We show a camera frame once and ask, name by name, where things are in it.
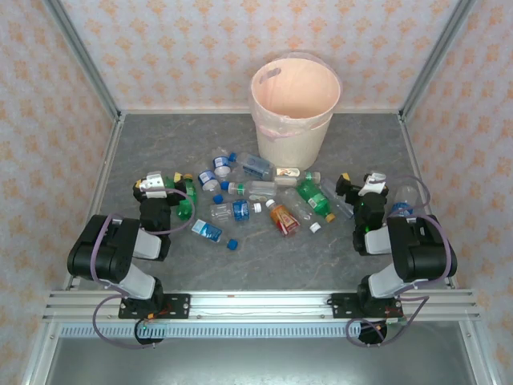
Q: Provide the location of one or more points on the green bottle yellow cap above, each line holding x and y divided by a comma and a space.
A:
314, 200
186, 208

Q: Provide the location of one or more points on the plain clear plastic bottle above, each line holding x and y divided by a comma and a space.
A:
334, 200

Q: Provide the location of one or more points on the large clear bottle blue label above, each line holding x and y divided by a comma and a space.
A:
402, 198

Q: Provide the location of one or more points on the bottle orange white label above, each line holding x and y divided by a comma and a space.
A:
288, 172

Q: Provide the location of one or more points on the clear bottle blue label white cap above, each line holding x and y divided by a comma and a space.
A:
240, 209

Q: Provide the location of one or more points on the orange sauce bottle white cap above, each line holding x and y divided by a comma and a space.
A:
282, 218

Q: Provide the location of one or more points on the clear bottle green cap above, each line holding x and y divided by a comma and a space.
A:
260, 187

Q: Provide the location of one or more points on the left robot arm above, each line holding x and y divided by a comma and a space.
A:
100, 248

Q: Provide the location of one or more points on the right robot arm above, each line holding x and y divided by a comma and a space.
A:
421, 248

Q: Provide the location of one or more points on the beige plastic bin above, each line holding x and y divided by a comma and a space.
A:
288, 148

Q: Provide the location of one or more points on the loose blue bottle cap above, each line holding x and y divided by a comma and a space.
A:
217, 199

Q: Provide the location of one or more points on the blue tinted plastic bottle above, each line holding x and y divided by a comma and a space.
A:
256, 165

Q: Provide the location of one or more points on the grey metal panel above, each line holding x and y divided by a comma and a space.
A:
260, 361

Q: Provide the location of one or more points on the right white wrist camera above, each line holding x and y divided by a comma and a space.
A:
374, 185

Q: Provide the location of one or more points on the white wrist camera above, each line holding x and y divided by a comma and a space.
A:
154, 186
374, 185

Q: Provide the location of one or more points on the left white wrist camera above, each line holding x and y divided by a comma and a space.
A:
154, 186

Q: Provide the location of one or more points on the aluminium table side rail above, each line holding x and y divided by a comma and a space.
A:
414, 160
100, 180

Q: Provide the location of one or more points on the aluminium table back rail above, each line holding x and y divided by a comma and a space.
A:
180, 111

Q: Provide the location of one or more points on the left black mount plate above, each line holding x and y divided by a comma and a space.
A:
180, 306

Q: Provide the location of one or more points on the black mount plate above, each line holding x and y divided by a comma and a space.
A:
180, 306
342, 305

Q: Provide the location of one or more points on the right black mount plate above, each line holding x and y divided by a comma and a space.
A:
342, 305

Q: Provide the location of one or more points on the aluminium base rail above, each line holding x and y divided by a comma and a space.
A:
260, 306

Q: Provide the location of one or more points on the aluminium frame post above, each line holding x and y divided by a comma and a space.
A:
437, 56
82, 56

